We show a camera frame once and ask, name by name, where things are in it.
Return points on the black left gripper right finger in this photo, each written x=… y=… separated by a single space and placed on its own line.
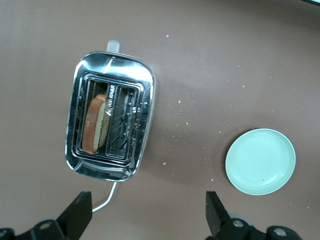
x=215 y=215

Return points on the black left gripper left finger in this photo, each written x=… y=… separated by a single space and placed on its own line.
x=75 y=217

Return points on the light green plate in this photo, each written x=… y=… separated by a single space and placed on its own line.
x=260 y=161

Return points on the brown bread slice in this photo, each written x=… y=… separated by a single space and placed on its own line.
x=93 y=125

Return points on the beige and chrome toaster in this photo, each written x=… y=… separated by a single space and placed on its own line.
x=140 y=75

